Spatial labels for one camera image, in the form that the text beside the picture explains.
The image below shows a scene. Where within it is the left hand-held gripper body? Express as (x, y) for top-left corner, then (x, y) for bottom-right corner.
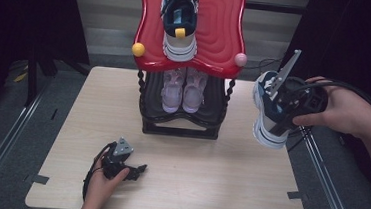
(99, 135), (136, 183)

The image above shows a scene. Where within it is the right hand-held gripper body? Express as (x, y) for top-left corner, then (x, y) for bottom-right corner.
(261, 46), (333, 128)

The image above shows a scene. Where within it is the white and navy sneaker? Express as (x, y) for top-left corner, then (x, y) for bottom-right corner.
(248, 69), (303, 151)
(156, 0), (203, 64)

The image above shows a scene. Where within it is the purple child's shoe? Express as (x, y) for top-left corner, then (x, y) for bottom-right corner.
(159, 66), (188, 114)
(181, 66), (209, 115)

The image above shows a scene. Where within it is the red and black shoe rack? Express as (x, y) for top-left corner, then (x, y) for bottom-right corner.
(124, 0), (253, 143)

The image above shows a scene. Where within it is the person's left hand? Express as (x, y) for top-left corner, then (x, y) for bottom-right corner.
(85, 153), (132, 209)

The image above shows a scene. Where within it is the person's right hand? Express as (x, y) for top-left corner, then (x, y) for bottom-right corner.
(291, 74), (371, 140)

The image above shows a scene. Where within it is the grey tape strip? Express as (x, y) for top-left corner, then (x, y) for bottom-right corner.
(286, 190), (309, 201)
(23, 172), (51, 186)

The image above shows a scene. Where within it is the dark curtain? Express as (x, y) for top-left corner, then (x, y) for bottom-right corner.
(0, 0), (95, 135)
(267, 0), (371, 209)

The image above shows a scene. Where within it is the black metal stand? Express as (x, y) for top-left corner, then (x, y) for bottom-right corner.
(22, 48), (93, 111)

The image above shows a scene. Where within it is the yellow floor tape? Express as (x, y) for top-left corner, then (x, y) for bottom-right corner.
(12, 70), (29, 84)

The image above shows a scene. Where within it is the black floor cable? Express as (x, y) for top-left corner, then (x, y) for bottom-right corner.
(284, 126), (310, 154)

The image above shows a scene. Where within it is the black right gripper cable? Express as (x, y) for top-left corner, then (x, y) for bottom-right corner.
(302, 77), (371, 110)

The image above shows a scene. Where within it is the metal floor rail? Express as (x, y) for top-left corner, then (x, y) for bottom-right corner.
(0, 81), (51, 209)
(279, 123), (366, 209)

